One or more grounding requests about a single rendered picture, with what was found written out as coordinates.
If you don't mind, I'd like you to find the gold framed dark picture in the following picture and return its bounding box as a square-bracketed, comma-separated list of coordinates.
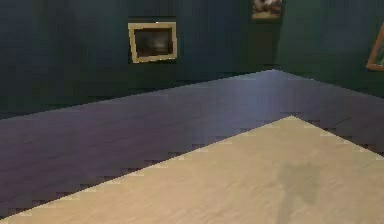
[127, 21, 178, 64]

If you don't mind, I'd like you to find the beige floor cloth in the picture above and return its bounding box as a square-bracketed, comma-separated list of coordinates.
[0, 115, 384, 224]

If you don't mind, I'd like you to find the dark framed pale picture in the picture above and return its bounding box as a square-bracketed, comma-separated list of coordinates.
[250, 0, 284, 21]

